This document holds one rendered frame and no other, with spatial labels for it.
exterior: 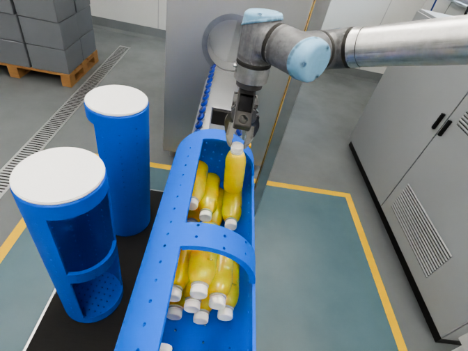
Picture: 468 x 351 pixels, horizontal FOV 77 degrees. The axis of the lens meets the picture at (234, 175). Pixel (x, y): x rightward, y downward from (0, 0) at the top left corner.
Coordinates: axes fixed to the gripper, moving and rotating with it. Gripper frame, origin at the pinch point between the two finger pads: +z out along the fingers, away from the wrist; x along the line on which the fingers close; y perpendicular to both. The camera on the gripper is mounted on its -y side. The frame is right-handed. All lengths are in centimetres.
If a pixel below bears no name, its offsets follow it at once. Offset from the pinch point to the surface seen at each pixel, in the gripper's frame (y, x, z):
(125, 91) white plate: 59, 54, 20
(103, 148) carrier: 37, 59, 40
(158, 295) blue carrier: -47.1, 13.1, 3.5
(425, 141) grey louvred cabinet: 112, -145, 52
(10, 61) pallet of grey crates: 230, 236, 102
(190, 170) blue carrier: -10.9, 12.5, 3.3
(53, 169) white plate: -1, 59, 20
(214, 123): 49, 9, 25
